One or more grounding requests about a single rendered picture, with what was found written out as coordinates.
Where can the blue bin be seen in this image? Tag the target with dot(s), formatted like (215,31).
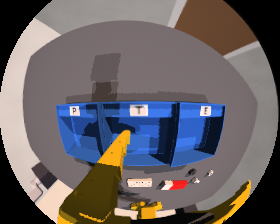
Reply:
(154,130)

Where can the white bolt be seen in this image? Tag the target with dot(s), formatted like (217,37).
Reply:
(195,180)

